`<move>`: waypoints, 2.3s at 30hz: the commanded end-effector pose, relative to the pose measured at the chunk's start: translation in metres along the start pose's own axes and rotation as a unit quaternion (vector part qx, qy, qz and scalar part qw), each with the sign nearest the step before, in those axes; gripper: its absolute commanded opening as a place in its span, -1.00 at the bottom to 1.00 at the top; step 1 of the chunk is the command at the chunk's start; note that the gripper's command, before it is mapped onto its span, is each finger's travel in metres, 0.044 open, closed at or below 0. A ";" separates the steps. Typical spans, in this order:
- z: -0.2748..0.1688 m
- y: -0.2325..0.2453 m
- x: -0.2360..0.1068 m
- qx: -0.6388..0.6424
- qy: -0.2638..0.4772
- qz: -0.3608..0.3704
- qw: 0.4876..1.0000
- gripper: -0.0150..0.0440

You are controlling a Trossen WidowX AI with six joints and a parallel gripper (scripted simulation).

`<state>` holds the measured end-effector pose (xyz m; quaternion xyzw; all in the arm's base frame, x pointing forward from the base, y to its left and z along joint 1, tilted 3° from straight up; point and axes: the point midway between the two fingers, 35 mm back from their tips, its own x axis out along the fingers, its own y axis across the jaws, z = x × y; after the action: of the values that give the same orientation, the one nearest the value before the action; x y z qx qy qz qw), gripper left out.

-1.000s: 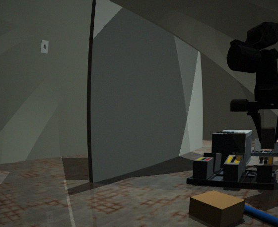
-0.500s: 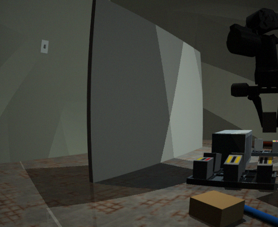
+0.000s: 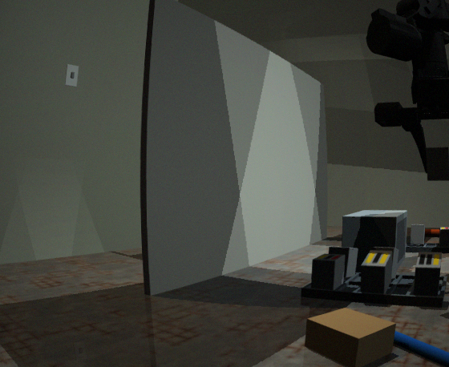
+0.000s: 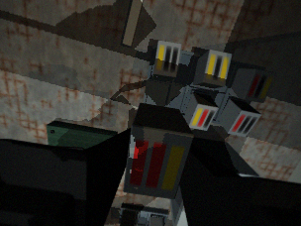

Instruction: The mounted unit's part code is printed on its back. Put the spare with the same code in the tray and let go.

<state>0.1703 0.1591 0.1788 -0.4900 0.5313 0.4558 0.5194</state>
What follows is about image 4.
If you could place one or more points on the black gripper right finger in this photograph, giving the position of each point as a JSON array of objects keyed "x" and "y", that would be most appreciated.
[{"x": 214, "y": 195}]

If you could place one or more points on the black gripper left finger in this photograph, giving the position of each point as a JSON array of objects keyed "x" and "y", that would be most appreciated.
[{"x": 92, "y": 176}]

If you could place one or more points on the white rectangular block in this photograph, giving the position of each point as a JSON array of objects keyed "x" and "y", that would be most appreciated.
[{"x": 133, "y": 20}]

